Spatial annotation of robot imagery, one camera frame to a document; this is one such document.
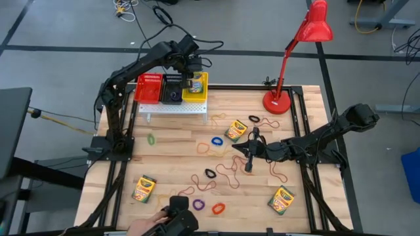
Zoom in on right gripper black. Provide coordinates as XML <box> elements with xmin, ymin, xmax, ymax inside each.
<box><xmin>232</xmin><ymin>127</ymin><xmax>280</xmax><ymax>174</ymax></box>

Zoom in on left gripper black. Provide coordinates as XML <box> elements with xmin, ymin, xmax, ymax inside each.
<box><xmin>178</xmin><ymin>55</ymin><xmax>204</xmax><ymax>89</ymax></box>

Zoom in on yellow green crayon box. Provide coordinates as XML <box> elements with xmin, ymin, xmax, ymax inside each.
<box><xmin>189</xmin><ymin>71</ymin><xmax>204</xmax><ymax>94</ymax></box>
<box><xmin>131</xmin><ymin>174</ymin><xmax>158</xmax><ymax>204</ymax></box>
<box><xmin>224</xmin><ymin>119</ymin><xmax>249</xmax><ymax>144</ymax></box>
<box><xmin>267</xmin><ymin>185</ymin><xmax>295</xmax><ymax>216</ymax></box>

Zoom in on yellow plastic basket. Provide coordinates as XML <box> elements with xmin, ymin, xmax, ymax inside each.
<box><xmin>181</xmin><ymin>71</ymin><xmax>209</xmax><ymax>104</ymax></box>

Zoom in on red desk lamp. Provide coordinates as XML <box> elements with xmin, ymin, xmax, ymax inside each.
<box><xmin>262</xmin><ymin>0</ymin><xmax>334</xmax><ymax>115</ymax></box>

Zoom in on black plastic basket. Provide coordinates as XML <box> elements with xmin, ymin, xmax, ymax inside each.
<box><xmin>159</xmin><ymin>73</ymin><xmax>184</xmax><ymax>106</ymax></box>

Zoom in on white perforated metal shelf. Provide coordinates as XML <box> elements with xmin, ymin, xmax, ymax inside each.
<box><xmin>138</xmin><ymin>100</ymin><xmax>208</xmax><ymax>125</ymax></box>

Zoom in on dark red rubber band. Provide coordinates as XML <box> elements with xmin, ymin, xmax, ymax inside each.
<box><xmin>254</xmin><ymin>117</ymin><xmax>281</xmax><ymax>129</ymax></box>

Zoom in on large red rubber band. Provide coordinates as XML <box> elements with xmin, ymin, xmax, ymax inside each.
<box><xmin>215</xmin><ymin>155</ymin><xmax>242</xmax><ymax>190</ymax></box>

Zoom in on red plastic basket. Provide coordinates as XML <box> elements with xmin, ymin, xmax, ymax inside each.
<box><xmin>133</xmin><ymin>73</ymin><xmax>164</xmax><ymax>105</ymax></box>

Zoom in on black handheld device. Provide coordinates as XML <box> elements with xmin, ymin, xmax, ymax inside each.
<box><xmin>141</xmin><ymin>195</ymin><xmax>200</xmax><ymax>236</ymax></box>

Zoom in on person's hand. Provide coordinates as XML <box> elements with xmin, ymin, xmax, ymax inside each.
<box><xmin>126</xmin><ymin>209</ymin><xmax>170</xmax><ymax>236</ymax></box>

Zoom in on grey floor stand foot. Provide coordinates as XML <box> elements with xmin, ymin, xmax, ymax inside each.
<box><xmin>375</xmin><ymin>104</ymin><xmax>420</xmax><ymax>115</ymax></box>

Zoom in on blue bin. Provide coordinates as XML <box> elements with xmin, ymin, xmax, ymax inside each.
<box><xmin>400</xmin><ymin>147</ymin><xmax>420</xmax><ymax>205</ymax></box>

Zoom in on dark grey panel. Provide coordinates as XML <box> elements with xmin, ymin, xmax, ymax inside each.
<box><xmin>0</xmin><ymin>87</ymin><xmax>33</xmax><ymax>180</ymax></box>

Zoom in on grey metal stand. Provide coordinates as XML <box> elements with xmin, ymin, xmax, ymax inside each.
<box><xmin>348</xmin><ymin>0</ymin><xmax>417</xmax><ymax>31</ymax></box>

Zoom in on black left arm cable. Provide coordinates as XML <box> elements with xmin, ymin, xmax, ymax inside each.
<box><xmin>136</xmin><ymin>23</ymin><xmax>226</xmax><ymax>76</ymax></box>

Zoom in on coiled black cable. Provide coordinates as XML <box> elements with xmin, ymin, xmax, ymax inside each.
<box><xmin>152</xmin><ymin>5</ymin><xmax>174</xmax><ymax>28</ymax></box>

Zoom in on black lamp cord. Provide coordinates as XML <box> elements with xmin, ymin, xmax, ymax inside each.
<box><xmin>261</xmin><ymin>76</ymin><xmax>278</xmax><ymax>88</ymax></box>

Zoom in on black floor cable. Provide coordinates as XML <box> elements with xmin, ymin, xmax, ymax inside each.
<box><xmin>129</xmin><ymin>0</ymin><xmax>150</xmax><ymax>45</ymax></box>

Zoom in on white and yellow cable bundle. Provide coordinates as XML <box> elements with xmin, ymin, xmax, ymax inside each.
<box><xmin>112</xmin><ymin>0</ymin><xmax>138</xmax><ymax>23</ymax></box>

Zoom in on yellow cable with black knob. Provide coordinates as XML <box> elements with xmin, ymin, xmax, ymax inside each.
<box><xmin>28</xmin><ymin>108</ymin><xmax>98</xmax><ymax>136</ymax></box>

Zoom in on yellow floor cable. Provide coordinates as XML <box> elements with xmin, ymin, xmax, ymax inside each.
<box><xmin>354</xmin><ymin>0</ymin><xmax>383</xmax><ymax>35</ymax></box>

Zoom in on black cable bundle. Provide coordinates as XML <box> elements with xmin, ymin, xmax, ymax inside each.
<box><xmin>392</xmin><ymin>28</ymin><xmax>420</xmax><ymax>66</ymax></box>

